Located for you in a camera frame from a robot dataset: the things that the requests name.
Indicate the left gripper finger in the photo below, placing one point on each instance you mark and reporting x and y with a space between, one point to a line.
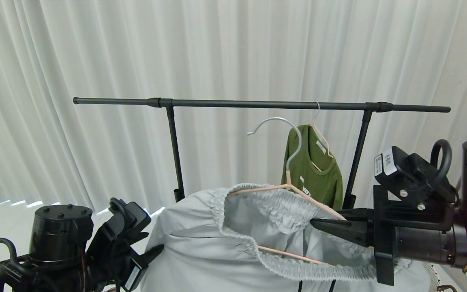
150 253

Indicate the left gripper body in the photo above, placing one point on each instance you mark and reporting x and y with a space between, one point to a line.
112 259

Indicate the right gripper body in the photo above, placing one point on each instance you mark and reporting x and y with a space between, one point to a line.
416 243

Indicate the pale grey shorts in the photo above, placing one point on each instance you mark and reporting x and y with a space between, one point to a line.
193 251

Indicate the green printed garment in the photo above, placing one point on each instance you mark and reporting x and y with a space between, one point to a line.
318 178

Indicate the pink clothes hanger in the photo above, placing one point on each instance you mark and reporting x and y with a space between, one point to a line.
294 162
322 140

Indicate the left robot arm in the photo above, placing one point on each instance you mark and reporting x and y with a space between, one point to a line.
59 235

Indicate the white laundry basket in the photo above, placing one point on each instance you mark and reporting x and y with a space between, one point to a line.
431 278

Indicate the black clothes rack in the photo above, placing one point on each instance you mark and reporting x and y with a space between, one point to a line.
258 104

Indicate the white curtain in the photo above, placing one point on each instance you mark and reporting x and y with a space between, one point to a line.
217 48

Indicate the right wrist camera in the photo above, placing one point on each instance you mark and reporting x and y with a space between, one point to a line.
403 174

